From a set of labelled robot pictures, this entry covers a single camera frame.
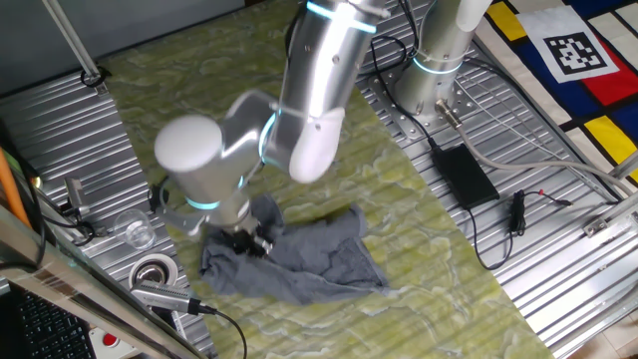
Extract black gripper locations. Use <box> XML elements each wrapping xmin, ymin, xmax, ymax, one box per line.
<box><xmin>221</xmin><ymin>224</ymin><xmax>275</xmax><ymax>259</ymax></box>

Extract dark grey cloth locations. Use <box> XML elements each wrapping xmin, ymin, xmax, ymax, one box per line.
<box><xmin>198</xmin><ymin>192</ymin><xmax>391</xmax><ymax>306</ymax></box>

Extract coloured block pattern cloth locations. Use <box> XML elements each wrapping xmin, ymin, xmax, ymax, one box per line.
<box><xmin>471</xmin><ymin>0</ymin><xmax>638</xmax><ymax>185</ymax></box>

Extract clear plastic cup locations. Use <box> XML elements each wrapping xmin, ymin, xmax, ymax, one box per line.
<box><xmin>113</xmin><ymin>207</ymin><xmax>159</xmax><ymax>251</ymax></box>

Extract green marble pattern mat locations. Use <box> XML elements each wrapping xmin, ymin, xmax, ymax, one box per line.
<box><xmin>102</xmin><ymin>0</ymin><xmax>557</xmax><ymax>359</ymax></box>

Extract grey box with red button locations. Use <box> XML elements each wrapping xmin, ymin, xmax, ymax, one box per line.
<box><xmin>88</xmin><ymin>326</ymin><xmax>141</xmax><ymax>359</ymax></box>

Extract black power adapter brick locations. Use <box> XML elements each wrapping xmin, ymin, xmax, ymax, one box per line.
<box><xmin>431</xmin><ymin>143</ymin><xmax>501</xmax><ymax>210</ymax></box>

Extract black keyboard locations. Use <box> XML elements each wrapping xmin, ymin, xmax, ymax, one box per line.
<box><xmin>9</xmin><ymin>283</ymin><xmax>99</xmax><ymax>359</ymax></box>

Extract orange pole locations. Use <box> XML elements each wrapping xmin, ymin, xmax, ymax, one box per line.
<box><xmin>0</xmin><ymin>144</ymin><xmax>32</xmax><ymax>228</ymax></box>

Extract thin metal pole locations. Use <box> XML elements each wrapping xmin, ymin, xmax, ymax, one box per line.
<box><xmin>42</xmin><ymin>0</ymin><xmax>109</xmax><ymax>96</ymax></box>

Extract white fiducial marker sheet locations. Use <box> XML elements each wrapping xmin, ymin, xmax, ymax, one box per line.
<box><xmin>515</xmin><ymin>4</ymin><xmax>620</xmax><ymax>85</ymax></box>

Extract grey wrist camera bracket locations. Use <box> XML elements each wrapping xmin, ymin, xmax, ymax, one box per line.
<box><xmin>157</xmin><ymin>206</ymin><xmax>210</xmax><ymax>238</ymax></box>

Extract black camera cable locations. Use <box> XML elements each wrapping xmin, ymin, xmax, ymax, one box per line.
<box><xmin>191</xmin><ymin>298</ymin><xmax>249</xmax><ymax>359</ymax></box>

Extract silver ribbed camera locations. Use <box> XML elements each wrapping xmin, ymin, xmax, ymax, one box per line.
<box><xmin>130</xmin><ymin>279</ymin><xmax>195</xmax><ymax>314</ymax></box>

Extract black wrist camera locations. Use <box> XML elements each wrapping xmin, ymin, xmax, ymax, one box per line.
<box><xmin>148</xmin><ymin>181</ymin><xmax>170</xmax><ymax>213</ymax></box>

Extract shiny metal frame bar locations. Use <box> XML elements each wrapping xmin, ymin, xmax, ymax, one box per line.
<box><xmin>0</xmin><ymin>201</ymin><xmax>208</xmax><ymax>359</ymax></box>

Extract small silver camera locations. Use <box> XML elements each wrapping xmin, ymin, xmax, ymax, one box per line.
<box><xmin>58</xmin><ymin>177</ymin><xmax>96</xmax><ymax>220</ymax></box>

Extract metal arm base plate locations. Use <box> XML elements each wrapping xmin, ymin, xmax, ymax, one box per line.
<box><xmin>356</xmin><ymin>69</ymin><xmax>479</xmax><ymax>146</ymax></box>

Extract black adapter power cord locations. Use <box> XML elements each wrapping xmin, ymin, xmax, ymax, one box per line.
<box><xmin>371</xmin><ymin>39</ymin><xmax>440</xmax><ymax>151</ymax></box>

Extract thick grey cable, metal connector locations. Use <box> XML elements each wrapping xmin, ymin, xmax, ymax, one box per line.
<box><xmin>435</xmin><ymin>98</ymin><xmax>638</xmax><ymax>195</ymax></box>

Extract black bundled cable, red wire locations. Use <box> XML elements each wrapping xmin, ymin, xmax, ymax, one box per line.
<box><xmin>468</xmin><ymin>187</ymin><xmax>574</xmax><ymax>271</ymax></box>

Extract aluminium frame profile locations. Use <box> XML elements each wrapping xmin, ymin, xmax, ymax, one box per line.
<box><xmin>582</xmin><ymin>149</ymin><xmax>638</xmax><ymax>238</ymax></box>

